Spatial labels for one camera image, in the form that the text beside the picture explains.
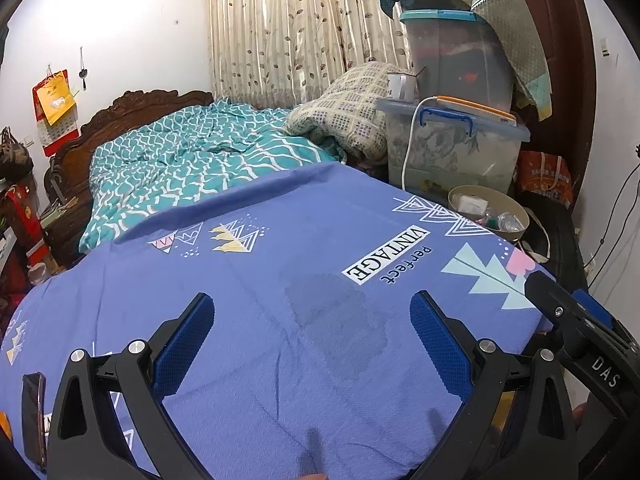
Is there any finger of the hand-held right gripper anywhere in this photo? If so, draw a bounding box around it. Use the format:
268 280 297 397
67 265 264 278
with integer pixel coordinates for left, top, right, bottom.
524 271 626 341

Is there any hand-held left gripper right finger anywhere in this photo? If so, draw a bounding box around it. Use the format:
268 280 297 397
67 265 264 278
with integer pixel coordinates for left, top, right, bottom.
409 290 581 480

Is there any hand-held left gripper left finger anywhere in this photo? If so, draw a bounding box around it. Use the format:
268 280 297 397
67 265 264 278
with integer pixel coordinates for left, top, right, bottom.
47 292 216 480

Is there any beige plastic basin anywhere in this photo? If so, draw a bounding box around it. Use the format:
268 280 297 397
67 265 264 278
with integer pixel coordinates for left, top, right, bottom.
447 185 530 247

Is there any small white box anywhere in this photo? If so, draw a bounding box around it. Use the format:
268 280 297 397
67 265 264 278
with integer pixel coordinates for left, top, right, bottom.
457 194 489 217

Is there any blue printed bedsheet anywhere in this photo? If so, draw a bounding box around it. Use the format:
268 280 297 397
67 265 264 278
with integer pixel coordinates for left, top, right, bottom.
0 160 556 480

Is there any orange printed bag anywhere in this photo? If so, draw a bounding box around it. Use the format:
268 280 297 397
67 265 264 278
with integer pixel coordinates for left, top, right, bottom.
515 150 573 208

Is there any wooden nightstand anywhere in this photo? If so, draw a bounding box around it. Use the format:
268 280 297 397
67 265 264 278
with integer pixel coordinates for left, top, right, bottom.
42 200 96 267

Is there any black smartphone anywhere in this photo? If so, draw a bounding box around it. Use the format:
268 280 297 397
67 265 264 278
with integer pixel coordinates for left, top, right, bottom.
21 372 48 473

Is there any teal patterned quilt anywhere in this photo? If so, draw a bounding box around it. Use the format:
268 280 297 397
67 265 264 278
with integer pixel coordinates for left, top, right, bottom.
80 100 346 251

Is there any red box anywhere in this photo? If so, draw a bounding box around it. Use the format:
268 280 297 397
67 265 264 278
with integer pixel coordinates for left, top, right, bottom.
0 185 46 266

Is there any white orange power bank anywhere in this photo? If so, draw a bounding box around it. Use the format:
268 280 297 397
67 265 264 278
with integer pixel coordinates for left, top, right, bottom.
434 95 517 123

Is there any carved wooden headboard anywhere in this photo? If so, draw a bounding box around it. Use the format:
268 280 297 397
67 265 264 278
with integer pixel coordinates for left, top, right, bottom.
44 90 215 206

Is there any dark bag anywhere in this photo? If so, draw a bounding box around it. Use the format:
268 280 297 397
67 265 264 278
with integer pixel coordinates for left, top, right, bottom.
0 127 35 181

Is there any beige checked blanket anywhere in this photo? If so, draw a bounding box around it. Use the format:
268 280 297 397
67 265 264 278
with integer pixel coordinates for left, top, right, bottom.
282 62 416 163

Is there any white enamel mug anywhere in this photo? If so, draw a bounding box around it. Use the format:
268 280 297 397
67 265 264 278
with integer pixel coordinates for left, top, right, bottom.
386 72 420 102

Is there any dark wooden wardrobe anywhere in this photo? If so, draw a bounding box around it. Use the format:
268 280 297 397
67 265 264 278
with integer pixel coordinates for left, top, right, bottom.
520 0 608 206

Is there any tall bin with teal lid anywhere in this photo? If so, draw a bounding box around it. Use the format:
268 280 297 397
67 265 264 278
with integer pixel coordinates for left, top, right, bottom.
399 9 516 111

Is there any green checked cloth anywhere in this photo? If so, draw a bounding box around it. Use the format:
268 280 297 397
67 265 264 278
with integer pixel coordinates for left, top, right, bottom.
407 0 551 116

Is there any beige leaf print curtain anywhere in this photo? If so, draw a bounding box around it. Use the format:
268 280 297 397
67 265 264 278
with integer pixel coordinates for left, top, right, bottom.
206 0 416 111

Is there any black cable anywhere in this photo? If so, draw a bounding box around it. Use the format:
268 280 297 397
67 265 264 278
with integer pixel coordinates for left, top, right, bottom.
595 145 640 271

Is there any clear box with blue handle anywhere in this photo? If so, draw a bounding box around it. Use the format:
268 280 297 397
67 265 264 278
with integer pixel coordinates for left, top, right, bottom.
376 97 531 201

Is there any white charging cable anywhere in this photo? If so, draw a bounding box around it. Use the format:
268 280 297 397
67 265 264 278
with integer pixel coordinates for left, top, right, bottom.
400 99 441 191

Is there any yellow red wall calendar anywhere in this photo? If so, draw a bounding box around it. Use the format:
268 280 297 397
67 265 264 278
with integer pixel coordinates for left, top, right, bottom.
32 69 81 157

